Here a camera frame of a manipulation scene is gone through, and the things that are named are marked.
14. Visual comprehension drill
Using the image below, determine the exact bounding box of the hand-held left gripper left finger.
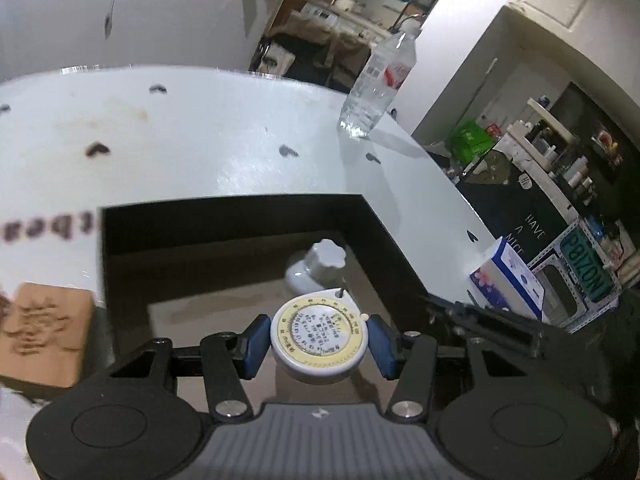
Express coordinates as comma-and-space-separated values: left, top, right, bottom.
107, 314, 273, 422

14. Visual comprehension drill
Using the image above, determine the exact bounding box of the green bag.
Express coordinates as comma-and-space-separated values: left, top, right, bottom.
447, 119, 496, 161

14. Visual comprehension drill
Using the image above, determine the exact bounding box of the teal license plate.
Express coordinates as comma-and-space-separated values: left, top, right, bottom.
559, 227, 613, 306

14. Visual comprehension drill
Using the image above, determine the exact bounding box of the carved wooden block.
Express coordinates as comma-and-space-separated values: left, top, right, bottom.
0, 282, 96, 389

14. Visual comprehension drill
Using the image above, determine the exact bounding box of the black lettered banner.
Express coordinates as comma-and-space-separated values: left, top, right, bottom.
457, 160, 571, 266

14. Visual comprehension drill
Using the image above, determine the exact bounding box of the white perforated metal rack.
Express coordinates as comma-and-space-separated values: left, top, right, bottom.
527, 217, 626, 333

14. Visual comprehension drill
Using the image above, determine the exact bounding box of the blue white tissue box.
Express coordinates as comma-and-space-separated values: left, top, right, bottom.
469, 237, 546, 322

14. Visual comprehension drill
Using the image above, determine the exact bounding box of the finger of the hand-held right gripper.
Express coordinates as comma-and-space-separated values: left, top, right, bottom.
420, 294, 546, 361

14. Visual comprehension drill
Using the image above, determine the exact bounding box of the black storage box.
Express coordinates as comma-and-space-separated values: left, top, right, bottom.
100, 193, 443, 411

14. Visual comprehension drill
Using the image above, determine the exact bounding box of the clear plastic water bottle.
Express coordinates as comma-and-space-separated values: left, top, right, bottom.
338, 27, 418, 140

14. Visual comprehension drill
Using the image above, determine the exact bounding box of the round white tape measure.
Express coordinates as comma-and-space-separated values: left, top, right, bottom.
270, 287, 371, 386

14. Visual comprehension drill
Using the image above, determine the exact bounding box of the row of toiletry bottles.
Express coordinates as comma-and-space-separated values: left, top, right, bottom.
550, 145, 598, 206

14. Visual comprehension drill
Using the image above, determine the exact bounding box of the white jar with scalloped lid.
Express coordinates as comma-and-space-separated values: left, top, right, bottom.
285, 239, 348, 295

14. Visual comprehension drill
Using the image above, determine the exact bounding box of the white wall shelf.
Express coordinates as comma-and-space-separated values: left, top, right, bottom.
505, 97, 576, 171

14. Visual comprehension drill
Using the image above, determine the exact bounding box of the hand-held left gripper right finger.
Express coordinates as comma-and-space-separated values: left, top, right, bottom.
367, 315, 506, 423

